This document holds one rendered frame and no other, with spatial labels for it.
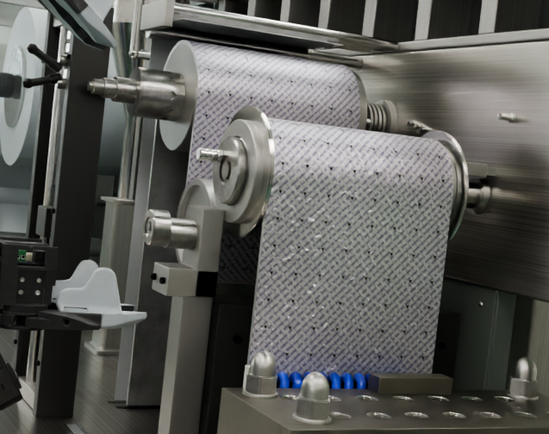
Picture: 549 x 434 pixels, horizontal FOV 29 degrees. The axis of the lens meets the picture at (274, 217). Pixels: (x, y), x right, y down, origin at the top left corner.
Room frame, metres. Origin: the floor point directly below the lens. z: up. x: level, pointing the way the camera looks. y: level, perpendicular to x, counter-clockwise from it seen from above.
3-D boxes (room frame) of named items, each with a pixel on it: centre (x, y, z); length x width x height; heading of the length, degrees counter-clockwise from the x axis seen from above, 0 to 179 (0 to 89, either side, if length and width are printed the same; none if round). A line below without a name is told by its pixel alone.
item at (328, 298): (1.20, -0.10, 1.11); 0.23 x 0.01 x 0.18; 116
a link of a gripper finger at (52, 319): (1.03, 0.20, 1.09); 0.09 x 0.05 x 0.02; 107
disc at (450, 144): (1.31, -0.19, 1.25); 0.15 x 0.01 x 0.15; 26
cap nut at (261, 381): (1.08, -0.01, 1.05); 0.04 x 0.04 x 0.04
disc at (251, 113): (1.20, 0.04, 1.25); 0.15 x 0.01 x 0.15; 26
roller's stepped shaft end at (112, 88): (1.39, 0.23, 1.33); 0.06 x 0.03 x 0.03; 116
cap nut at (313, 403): (1.00, -0.06, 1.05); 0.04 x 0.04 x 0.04
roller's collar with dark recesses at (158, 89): (1.42, 0.17, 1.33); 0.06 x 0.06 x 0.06; 26
